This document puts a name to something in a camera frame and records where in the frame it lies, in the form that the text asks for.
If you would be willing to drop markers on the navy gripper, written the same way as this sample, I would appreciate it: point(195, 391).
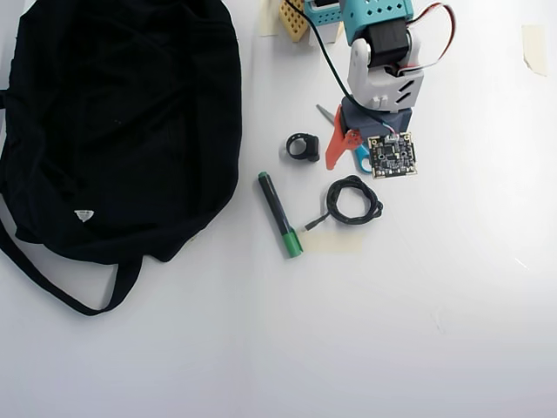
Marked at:
point(338, 147)

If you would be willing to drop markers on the black fabric bag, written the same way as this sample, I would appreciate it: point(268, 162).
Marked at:
point(109, 130)

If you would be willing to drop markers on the black marker with green cap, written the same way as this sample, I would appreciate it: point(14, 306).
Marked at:
point(276, 209)

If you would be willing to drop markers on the wide beige masking tape strip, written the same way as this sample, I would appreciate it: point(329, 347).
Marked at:
point(339, 244)

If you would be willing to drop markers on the teal perforated base block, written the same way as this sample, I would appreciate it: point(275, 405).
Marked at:
point(324, 17)

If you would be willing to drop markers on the yellow perforated block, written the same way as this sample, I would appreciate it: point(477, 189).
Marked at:
point(293, 19)

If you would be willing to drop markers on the narrow beige masking tape strip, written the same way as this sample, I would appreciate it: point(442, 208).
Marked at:
point(270, 19)

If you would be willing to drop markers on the torn beige masking tape piece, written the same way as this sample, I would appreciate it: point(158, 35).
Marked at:
point(535, 48)

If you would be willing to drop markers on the black camera circuit board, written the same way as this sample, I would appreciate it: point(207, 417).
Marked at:
point(393, 157)

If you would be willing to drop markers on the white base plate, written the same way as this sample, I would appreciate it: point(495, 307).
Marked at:
point(333, 35)

